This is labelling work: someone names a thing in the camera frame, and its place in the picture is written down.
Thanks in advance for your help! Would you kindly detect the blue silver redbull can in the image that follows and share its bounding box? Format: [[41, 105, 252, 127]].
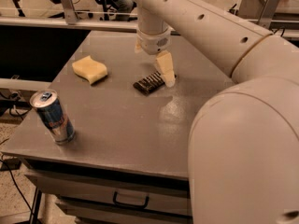
[[30, 89, 75, 145]]

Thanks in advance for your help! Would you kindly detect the grey metal railing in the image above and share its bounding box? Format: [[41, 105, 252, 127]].
[[0, 0, 299, 36]]

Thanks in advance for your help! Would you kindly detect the yellow sponge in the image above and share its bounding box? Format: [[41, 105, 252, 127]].
[[72, 56, 107, 85]]

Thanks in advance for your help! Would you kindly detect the black floor cable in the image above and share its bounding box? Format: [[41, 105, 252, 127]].
[[0, 137, 36, 217]]

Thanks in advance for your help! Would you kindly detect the grey drawer cabinet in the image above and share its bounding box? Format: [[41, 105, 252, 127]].
[[3, 31, 232, 224]]

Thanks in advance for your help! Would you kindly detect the person in background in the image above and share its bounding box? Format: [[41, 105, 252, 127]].
[[115, 0, 135, 21]]

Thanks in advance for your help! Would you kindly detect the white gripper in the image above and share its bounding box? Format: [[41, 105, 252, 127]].
[[135, 25, 176, 87]]

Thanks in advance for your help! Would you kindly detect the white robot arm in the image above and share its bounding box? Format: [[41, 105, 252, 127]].
[[135, 0, 299, 224]]

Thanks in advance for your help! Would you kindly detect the black rxbar chocolate bar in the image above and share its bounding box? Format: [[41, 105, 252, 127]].
[[133, 71, 164, 95]]

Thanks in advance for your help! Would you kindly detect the black drawer handle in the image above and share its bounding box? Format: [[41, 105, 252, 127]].
[[112, 191, 150, 209]]

